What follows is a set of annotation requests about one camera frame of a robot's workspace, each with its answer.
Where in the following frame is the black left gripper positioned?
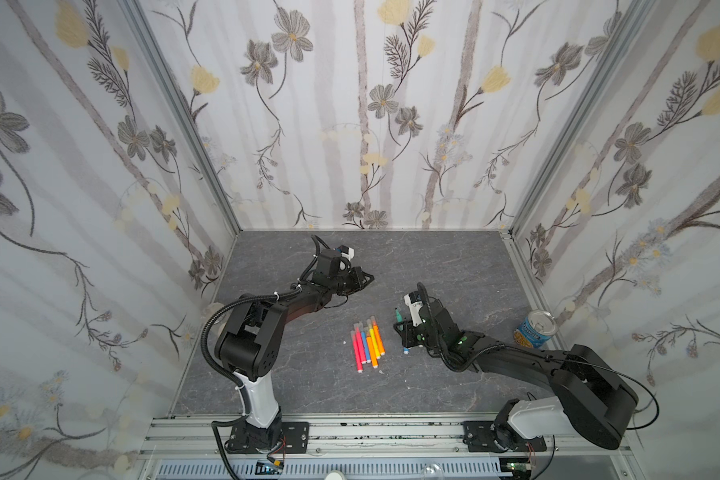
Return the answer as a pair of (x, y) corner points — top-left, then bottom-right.
(328, 267), (374, 295)

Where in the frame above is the small blue marker pen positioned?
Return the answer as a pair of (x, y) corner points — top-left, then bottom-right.
(359, 331), (372, 364)

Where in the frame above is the neon yellow highlighter pen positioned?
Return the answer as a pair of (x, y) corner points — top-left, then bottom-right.
(367, 319), (380, 360)

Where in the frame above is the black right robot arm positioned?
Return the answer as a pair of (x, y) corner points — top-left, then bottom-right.
(394, 299), (639, 453)

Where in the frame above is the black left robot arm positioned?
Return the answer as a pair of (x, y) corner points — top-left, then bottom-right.
(200, 236), (375, 453)

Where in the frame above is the red marker pen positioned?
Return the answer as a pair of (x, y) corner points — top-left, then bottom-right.
(354, 324), (368, 364)

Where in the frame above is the light orange marker pen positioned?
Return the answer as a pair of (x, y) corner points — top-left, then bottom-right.
(365, 332), (378, 369)

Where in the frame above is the pink marker pen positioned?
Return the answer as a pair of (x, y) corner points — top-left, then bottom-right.
(350, 331), (363, 373)

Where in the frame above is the blue soup can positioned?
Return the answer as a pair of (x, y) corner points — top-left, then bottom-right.
(513, 310), (558, 349)

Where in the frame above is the round silver lid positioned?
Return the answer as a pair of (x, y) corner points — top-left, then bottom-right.
(202, 302), (224, 322)

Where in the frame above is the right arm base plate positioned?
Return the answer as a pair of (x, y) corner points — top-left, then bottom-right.
(462, 421), (548, 454)

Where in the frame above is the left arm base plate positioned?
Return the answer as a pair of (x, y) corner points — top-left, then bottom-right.
(221, 420), (310, 455)

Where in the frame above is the black corrugated cable conduit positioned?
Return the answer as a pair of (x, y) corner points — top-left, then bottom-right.
(200, 290), (304, 480)

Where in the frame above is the aluminium frame rail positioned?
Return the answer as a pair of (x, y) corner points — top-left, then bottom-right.
(137, 413), (634, 460)

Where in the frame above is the white vented cable duct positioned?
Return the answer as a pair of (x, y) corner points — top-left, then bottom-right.
(154, 457), (512, 479)

